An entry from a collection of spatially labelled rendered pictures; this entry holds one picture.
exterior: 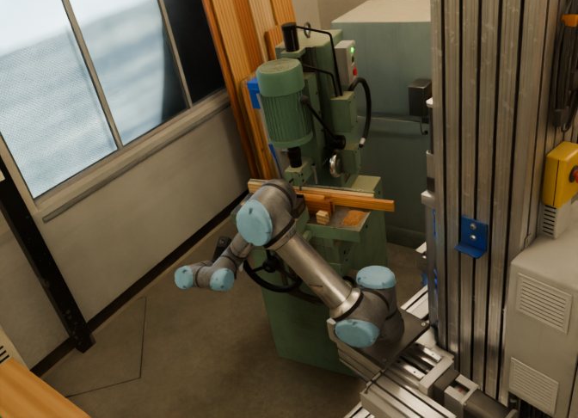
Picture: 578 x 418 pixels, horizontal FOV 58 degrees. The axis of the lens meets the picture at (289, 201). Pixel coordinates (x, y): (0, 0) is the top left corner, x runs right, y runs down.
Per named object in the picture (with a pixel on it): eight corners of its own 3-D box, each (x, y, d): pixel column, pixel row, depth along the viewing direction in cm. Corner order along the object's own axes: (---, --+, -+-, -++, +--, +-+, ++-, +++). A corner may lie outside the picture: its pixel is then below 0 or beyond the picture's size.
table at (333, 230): (221, 236, 226) (218, 225, 223) (255, 199, 249) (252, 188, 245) (353, 258, 199) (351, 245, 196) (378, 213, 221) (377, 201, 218)
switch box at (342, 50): (336, 85, 222) (332, 47, 214) (345, 76, 229) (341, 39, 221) (350, 85, 219) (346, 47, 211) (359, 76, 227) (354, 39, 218)
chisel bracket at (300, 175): (287, 188, 223) (284, 171, 219) (300, 172, 233) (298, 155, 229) (303, 190, 220) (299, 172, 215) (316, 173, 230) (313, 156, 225)
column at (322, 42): (299, 194, 253) (273, 46, 215) (317, 171, 269) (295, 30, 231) (343, 199, 243) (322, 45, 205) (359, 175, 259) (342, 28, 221)
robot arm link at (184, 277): (191, 291, 173) (171, 289, 177) (212, 285, 182) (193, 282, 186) (191, 268, 172) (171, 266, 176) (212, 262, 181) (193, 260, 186)
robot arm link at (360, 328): (398, 310, 155) (273, 175, 148) (382, 348, 144) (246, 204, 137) (370, 322, 163) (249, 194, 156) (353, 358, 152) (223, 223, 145)
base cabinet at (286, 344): (276, 356, 274) (249, 249, 237) (319, 284, 316) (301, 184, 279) (358, 378, 254) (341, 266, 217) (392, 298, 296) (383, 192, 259)
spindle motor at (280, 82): (262, 148, 212) (247, 73, 195) (282, 129, 224) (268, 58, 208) (302, 150, 204) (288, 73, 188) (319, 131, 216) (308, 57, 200)
